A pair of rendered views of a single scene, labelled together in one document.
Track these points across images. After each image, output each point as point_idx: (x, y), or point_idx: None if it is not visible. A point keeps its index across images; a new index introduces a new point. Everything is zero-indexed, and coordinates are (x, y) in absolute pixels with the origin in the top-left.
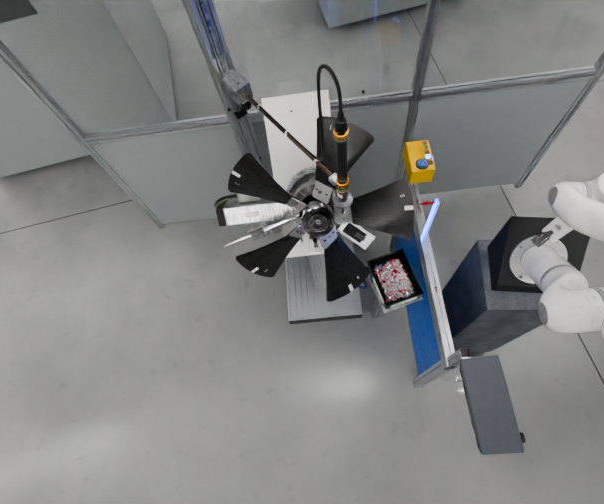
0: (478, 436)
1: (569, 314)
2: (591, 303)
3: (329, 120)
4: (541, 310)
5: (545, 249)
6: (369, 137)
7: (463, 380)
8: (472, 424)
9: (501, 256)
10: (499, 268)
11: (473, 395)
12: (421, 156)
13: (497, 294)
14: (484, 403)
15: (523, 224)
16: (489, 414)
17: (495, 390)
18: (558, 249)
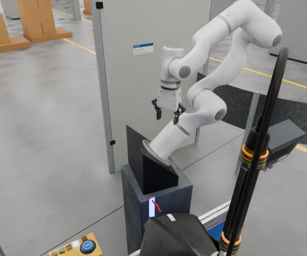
0: (300, 135)
1: (220, 98)
2: (209, 93)
3: None
4: (221, 113)
5: (156, 141)
6: (152, 221)
7: (278, 148)
8: (293, 144)
9: (163, 169)
10: (170, 172)
11: (283, 140)
12: (76, 251)
13: (179, 182)
14: (283, 135)
15: (143, 151)
16: (285, 132)
17: (272, 131)
18: (147, 142)
